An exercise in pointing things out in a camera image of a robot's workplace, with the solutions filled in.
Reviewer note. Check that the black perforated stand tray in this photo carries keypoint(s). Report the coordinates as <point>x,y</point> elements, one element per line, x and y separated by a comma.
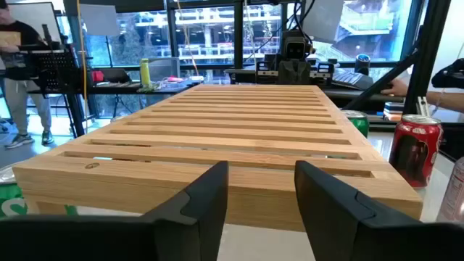
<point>54,69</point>

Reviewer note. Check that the green Sprite can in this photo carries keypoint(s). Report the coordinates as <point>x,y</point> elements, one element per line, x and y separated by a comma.
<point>7,195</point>
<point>360,125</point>

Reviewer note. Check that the black keyboard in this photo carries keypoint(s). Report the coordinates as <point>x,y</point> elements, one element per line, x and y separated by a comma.
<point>349,79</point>

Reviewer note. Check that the person's hand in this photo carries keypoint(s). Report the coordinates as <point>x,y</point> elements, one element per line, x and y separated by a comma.
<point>397,88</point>

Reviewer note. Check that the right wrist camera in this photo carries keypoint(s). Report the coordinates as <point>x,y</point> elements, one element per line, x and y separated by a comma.
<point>295,45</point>

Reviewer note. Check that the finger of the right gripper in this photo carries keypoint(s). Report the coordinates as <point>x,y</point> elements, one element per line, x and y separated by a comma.
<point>265,70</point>
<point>325,70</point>

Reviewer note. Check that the black hand-held device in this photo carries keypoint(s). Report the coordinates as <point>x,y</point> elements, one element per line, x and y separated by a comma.
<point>449,74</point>

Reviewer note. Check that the yellow-green bottle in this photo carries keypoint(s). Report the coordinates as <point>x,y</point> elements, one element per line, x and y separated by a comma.
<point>145,74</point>

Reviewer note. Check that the silver Diet Coke can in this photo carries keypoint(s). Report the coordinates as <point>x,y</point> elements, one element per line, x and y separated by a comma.
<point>455,195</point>

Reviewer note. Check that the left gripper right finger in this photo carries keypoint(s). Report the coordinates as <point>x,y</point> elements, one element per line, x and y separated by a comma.
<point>344,232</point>

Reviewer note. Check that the person's forearm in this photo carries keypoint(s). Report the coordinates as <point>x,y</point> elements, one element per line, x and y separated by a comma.
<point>449,101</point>

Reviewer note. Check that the white table cover sheet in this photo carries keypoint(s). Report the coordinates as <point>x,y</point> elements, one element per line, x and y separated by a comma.
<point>268,246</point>

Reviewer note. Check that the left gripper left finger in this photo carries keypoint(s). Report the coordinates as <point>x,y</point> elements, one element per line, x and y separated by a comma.
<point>188,224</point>

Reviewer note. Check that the wooden slatted shelf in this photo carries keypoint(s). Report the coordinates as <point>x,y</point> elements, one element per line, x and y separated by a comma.
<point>108,181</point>

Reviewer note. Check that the person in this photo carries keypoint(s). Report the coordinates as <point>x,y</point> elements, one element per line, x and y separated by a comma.
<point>21,101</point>

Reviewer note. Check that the red Star Wars Coca-Cola can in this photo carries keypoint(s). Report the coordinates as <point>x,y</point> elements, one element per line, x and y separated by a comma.
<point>417,152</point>

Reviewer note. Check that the stacked books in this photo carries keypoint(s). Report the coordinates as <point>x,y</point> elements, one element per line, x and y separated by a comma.
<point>393,112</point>

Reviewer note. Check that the black desk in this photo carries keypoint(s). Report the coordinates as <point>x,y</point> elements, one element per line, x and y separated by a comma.
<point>108,89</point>

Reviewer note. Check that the blue-capped black cylinder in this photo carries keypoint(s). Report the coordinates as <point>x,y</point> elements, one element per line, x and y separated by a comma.
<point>362,67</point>

